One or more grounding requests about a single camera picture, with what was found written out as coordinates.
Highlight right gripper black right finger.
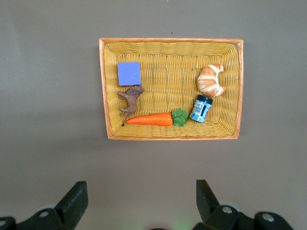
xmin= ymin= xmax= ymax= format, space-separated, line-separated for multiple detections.
xmin=193 ymin=179 xmax=255 ymax=230

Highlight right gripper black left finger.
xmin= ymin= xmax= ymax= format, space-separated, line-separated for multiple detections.
xmin=16 ymin=181 xmax=89 ymax=230

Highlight small blue labelled jar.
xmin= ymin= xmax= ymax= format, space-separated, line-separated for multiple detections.
xmin=189 ymin=94 xmax=214 ymax=124

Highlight orange toy carrot green leaves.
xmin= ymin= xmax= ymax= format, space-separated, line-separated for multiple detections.
xmin=125 ymin=107 xmax=189 ymax=128

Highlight toy croissant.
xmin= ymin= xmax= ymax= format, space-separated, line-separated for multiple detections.
xmin=197 ymin=63 xmax=227 ymax=98

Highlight yellow wicker basket orange rim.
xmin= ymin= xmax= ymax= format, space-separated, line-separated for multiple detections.
xmin=98 ymin=36 xmax=245 ymax=141

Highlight purple foam cube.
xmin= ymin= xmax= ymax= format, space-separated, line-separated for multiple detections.
xmin=117 ymin=61 xmax=142 ymax=87

